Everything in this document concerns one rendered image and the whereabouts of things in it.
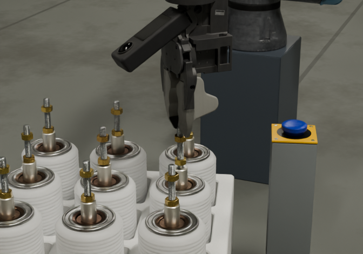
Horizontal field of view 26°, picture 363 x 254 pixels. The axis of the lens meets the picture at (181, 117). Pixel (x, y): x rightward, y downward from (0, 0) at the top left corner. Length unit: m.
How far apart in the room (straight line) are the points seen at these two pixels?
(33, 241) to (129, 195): 0.17
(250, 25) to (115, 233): 0.73
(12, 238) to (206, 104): 0.33
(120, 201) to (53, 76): 1.35
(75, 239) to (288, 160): 0.36
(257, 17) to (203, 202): 0.62
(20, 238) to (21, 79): 1.41
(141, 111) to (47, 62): 0.55
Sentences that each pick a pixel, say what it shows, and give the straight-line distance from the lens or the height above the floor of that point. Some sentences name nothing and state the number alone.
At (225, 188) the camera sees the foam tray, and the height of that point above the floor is 0.18.
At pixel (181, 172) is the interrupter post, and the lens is 1.19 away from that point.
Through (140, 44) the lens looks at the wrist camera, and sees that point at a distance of 1.09.
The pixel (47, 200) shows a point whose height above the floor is 0.23.
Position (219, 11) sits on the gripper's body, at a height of 0.52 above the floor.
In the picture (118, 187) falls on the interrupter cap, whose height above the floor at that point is 0.25.
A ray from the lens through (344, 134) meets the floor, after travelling 2.08.
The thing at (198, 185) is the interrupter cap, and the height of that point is 0.25.
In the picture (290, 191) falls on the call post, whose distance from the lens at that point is 1.25.
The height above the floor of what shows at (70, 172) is 0.22.
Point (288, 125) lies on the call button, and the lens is 1.24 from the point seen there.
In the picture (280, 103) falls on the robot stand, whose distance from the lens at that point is 1.72.
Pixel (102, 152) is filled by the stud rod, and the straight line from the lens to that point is 1.20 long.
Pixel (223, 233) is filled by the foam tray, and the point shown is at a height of 0.18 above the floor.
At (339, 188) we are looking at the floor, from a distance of 1.79.
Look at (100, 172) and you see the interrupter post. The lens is 1.21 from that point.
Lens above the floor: 0.79
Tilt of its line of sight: 22 degrees down
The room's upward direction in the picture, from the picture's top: straight up
